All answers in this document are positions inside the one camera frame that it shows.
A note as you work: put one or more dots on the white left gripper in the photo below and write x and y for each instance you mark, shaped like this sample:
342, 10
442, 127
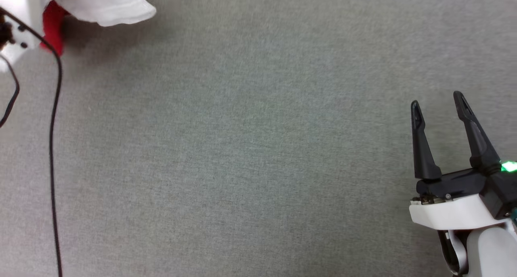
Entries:
19, 51

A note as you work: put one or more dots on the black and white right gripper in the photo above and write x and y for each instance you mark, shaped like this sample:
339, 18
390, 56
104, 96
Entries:
456, 212

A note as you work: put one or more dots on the red and white garment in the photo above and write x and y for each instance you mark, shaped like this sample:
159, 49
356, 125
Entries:
105, 4

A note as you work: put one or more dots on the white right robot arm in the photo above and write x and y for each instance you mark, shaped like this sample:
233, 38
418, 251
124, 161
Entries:
494, 254

